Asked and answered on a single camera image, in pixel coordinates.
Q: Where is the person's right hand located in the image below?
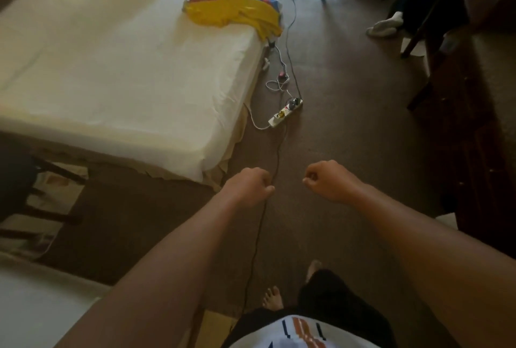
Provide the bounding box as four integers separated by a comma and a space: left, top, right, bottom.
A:
302, 159, 366, 206

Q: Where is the person's left hand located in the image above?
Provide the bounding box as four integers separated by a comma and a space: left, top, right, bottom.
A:
219, 166, 277, 209

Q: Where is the yellow shirt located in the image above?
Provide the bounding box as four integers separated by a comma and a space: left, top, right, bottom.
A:
183, 0, 285, 42

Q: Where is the person's right forearm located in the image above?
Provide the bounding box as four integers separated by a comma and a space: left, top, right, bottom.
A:
350, 185, 516, 348

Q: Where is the person's left forearm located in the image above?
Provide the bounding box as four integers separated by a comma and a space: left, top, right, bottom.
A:
56, 194, 259, 348

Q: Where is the person's left leg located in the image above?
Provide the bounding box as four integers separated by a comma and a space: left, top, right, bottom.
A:
221, 284, 291, 348

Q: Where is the person's leg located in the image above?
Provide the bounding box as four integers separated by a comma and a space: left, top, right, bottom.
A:
298, 259, 398, 348
221, 284, 291, 348

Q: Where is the person's right leg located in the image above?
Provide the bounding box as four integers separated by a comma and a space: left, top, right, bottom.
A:
298, 259, 398, 348

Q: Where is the person's white printed shirt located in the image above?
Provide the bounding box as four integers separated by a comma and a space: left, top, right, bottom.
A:
228, 315, 382, 348

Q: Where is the white power strip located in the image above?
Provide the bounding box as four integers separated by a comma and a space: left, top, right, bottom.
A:
268, 96, 305, 129

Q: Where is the long wooden dresser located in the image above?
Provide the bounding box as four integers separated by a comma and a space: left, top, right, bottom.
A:
407, 0, 516, 256

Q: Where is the white bed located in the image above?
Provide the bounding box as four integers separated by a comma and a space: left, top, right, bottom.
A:
0, 0, 275, 192

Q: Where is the black round stool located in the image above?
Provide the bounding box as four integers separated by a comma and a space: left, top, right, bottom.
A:
0, 134, 88, 240

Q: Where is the thin white cord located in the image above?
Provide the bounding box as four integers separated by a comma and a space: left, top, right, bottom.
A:
244, 41, 293, 131

